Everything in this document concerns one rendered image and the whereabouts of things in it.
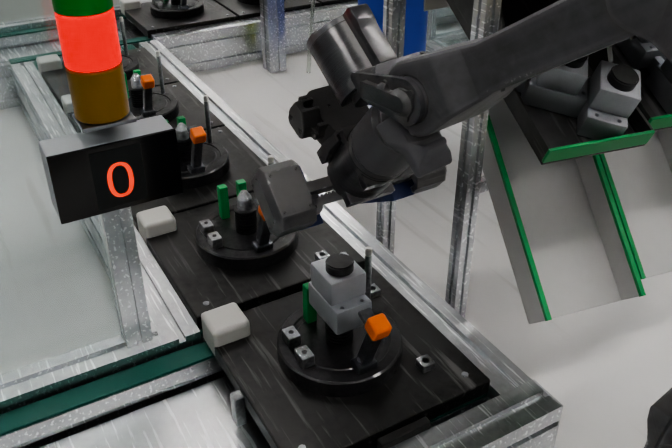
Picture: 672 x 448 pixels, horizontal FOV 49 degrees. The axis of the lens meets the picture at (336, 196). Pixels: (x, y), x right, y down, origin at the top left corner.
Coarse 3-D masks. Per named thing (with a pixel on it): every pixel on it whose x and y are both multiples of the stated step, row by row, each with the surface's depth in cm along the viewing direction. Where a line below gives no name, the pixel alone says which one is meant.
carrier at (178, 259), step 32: (224, 192) 102; (160, 224) 103; (192, 224) 106; (224, 224) 103; (256, 224) 101; (320, 224) 106; (160, 256) 99; (192, 256) 99; (224, 256) 96; (256, 256) 96; (288, 256) 99; (352, 256) 99; (192, 288) 93; (224, 288) 93; (256, 288) 93; (288, 288) 94
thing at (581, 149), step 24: (456, 0) 87; (504, 0) 90; (528, 0) 91; (552, 0) 90; (504, 24) 79; (528, 120) 77; (552, 120) 80; (576, 120) 80; (552, 144) 78; (576, 144) 75; (600, 144) 76; (624, 144) 78
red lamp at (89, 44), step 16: (64, 16) 63; (96, 16) 63; (112, 16) 64; (64, 32) 63; (80, 32) 63; (96, 32) 63; (112, 32) 65; (64, 48) 64; (80, 48) 64; (96, 48) 64; (112, 48) 65; (64, 64) 66; (80, 64) 64; (96, 64) 65; (112, 64) 66
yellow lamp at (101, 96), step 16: (80, 80) 65; (96, 80) 65; (112, 80) 66; (80, 96) 66; (96, 96) 66; (112, 96) 67; (80, 112) 67; (96, 112) 67; (112, 112) 67; (128, 112) 69
